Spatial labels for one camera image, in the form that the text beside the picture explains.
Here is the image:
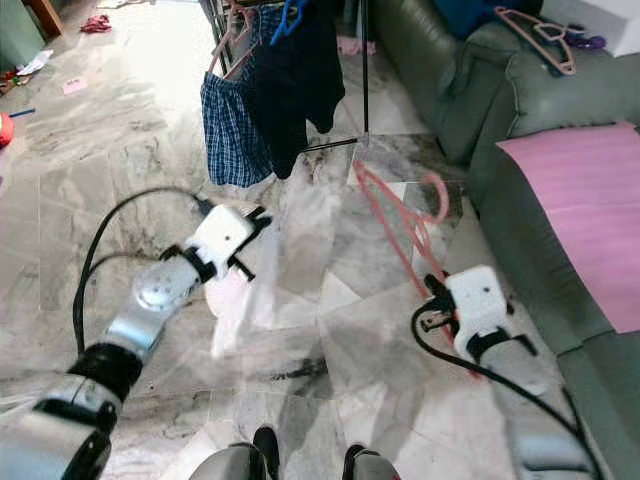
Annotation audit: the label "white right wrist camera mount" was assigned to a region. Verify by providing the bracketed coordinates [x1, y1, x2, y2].
[446, 264, 512, 360]

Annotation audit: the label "silver black robot left leg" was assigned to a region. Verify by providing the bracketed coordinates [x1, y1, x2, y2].
[189, 424, 282, 480]

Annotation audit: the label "blue printed bag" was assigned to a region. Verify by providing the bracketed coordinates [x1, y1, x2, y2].
[433, 0, 503, 41]

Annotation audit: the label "silver black robot leg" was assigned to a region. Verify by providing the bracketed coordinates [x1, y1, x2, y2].
[342, 444, 402, 480]
[189, 424, 282, 480]

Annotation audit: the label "dark green sofa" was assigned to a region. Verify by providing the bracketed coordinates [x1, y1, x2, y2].
[370, 0, 640, 480]

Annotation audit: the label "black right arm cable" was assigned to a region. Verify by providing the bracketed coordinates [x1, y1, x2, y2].
[409, 303, 607, 480]

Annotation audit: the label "silver black robot right leg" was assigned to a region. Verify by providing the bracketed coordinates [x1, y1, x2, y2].
[342, 444, 402, 480]

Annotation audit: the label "small red cloth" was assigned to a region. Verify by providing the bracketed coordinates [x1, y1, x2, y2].
[79, 13, 114, 35]

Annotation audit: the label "green bin with white lid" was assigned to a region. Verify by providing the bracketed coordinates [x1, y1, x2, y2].
[0, 0, 47, 70]

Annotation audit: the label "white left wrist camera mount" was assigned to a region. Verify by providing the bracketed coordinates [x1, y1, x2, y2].
[184, 204, 259, 274]

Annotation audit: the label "dark navy garment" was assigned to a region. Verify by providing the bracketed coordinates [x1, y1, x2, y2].
[249, 0, 347, 182]

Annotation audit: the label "cream white shirt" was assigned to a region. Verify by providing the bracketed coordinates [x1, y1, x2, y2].
[206, 274, 263, 363]

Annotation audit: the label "blue plaid shorts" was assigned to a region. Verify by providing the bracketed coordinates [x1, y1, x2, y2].
[200, 70, 275, 188]

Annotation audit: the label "white crumpled paper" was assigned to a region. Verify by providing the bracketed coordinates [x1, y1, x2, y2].
[14, 49, 54, 77]

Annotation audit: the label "pink plastic clothes hanger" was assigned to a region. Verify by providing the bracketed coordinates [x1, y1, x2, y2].
[494, 5, 579, 77]
[207, 5, 258, 83]
[354, 161, 487, 380]

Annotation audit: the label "pink blanket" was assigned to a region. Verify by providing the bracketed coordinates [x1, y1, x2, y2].
[496, 121, 640, 337]

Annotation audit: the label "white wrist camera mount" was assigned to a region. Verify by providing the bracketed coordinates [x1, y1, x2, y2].
[446, 264, 512, 360]
[184, 204, 259, 274]

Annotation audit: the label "blue plastic clothes hanger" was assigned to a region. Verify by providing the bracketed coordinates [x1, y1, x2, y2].
[269, 0, 308, 47]

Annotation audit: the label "brown wooden board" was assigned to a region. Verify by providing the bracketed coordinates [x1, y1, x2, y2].
[24, 0, 64, 40]

